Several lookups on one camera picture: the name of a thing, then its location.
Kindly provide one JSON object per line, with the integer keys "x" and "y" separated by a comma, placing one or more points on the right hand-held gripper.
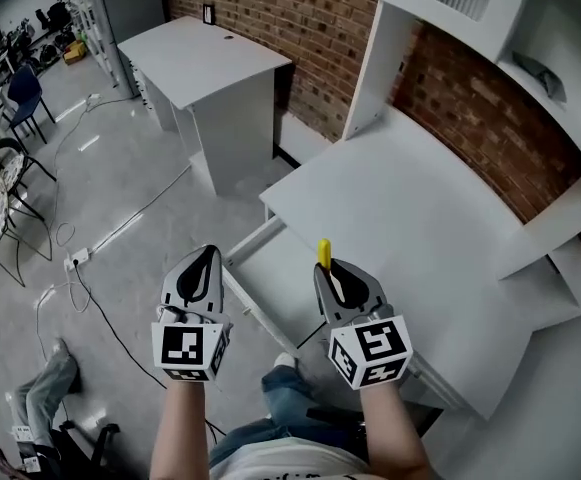
{"x": 370, "y": 348}

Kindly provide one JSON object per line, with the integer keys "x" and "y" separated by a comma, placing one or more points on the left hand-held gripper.
{"x": 185, "y": 345}

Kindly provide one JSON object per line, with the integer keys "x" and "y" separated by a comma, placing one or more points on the white drawer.
{"x": 275, "y": 280}

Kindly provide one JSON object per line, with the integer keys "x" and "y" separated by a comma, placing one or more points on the person's right forearm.
{"x": 392, "y": 433}

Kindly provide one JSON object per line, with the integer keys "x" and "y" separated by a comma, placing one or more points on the person's left forearm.
{"x": 180, "y": 428}

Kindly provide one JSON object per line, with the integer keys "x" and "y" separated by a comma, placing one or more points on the person's white shoe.
{"x": 285, "y": 360}

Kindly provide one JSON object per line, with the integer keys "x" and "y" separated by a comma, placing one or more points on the white desk with hutch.
{"x": 410, "y": 208}

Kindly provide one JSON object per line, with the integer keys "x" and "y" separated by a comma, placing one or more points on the white power strip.
{"x": 77, "y": 258}

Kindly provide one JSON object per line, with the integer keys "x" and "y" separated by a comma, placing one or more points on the person's right leg in jeans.
{"x": 290, "y": 403}

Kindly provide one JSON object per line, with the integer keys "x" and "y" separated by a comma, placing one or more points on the person's leg in jeans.
{"x": 290, "y": 403}
{"x": 45, "y": 393}

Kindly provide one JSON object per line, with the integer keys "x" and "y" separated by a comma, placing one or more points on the black chair armrest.
{"x": 395, "y": 418}

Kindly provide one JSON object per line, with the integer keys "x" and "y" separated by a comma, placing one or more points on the person's grey shoe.
{"x": 67, "y": 353}

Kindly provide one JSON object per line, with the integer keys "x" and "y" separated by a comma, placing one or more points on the person's left leg in jeans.
{"x": 45, "y": 393}

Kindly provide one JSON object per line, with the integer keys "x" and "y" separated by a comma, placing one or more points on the black office chair base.
{"x": 90, "y": 440}

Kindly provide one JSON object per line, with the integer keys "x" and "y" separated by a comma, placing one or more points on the person's white shirt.
{"x": 280, "y": 463}

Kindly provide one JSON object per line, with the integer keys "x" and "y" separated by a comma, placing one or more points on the white power adapter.
{"x": 93, "y": 99}

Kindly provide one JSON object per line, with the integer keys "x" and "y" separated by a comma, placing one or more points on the small white desk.
{"x": 205, "y": 63}

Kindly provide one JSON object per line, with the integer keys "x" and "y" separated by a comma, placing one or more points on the blue chair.
{"x": 26, "y": 95}

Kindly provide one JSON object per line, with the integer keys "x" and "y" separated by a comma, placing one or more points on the yellow box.
{"x": 74, "y": 52}

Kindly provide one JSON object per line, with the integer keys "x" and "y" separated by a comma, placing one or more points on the grey tall cabinet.
{"x": 130, "y": 13}

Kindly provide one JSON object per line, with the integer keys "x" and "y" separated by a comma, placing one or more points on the white shelf unit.
{"x": 87, "y": 23}

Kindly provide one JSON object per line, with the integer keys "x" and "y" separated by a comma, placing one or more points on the small black frame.
{"x": 208, "y": 14}

